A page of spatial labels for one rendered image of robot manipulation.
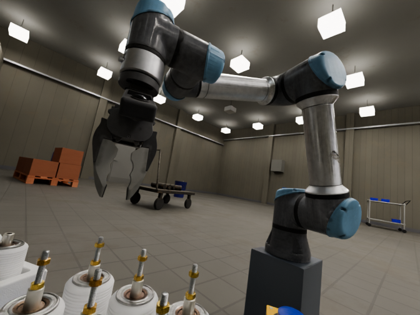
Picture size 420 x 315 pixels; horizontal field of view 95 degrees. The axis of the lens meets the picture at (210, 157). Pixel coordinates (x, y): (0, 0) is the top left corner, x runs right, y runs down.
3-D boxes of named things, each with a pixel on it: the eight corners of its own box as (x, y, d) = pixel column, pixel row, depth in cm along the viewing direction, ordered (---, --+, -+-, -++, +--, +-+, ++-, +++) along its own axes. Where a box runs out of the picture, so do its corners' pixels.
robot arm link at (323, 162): (318, 224, 68) (302, 72, 69) (369, 237, 55) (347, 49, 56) (295, 232, 62) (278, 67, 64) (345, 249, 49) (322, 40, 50)
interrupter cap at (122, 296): (142, 312, 35) (143, 308, 35) (106, 301, 37) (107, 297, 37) (159, 291, 43) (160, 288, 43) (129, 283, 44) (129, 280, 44)
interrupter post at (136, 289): (137, 300, 38) (140, 283, 39) (126, 297, 39) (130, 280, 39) (143, 294, 41) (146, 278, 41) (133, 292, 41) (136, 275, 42)
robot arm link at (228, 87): (278, 84, 79) (157, 69, 56) (302, 72, 69) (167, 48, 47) (281, 112, 79) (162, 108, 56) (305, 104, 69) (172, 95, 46)
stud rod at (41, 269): (29, 297, 32) (42, 250, 34) (37, 295, 33) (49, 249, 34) (30, 300, 32) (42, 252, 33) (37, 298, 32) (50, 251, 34)
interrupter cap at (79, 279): (117, 280, 45) (117, 277, 45) (82, 293, 38) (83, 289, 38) (98, 269, 48) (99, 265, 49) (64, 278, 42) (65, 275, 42)
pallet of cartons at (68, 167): (78, 188, 437) (87, 152, 450) (6, 181, 362) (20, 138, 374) (69, 182, 550) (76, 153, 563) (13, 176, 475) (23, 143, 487)
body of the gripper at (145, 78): (144, 152, 40) (155, 98, 42) (151, 147, 33) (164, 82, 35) (103, 143, 37) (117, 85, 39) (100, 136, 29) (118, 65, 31)
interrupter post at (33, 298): (19, 308, 32) (25, 287, 32) (37, 302, 34) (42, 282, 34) (24, 315, 31) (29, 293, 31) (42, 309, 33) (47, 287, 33)
